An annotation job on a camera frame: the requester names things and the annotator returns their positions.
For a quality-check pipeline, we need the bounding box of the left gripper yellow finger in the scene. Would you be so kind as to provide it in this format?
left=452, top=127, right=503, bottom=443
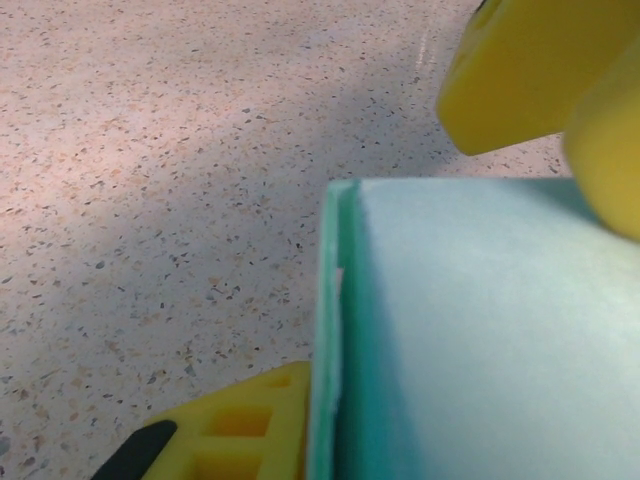
left=92, top=360, right=314, bottom=480

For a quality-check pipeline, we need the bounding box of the light blue paper box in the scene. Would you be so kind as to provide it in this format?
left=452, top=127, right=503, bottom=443
left=304, top=177, right=640, bottom=480

